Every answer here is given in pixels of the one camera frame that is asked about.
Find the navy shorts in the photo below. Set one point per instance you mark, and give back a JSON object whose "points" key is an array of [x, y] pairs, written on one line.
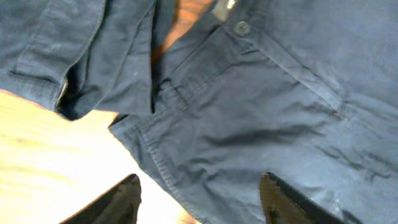
{"points": [[75, 56], [303, 89]]}

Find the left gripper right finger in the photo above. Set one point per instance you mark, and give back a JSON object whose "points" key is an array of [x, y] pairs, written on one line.
{"points": [[283, 204]]}

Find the folded navy shorts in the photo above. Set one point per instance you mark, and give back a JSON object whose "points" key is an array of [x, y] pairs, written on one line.
{"points": [[75, 56]]}

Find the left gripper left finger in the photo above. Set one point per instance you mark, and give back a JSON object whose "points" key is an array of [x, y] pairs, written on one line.
{"points": [[119, 205]]}

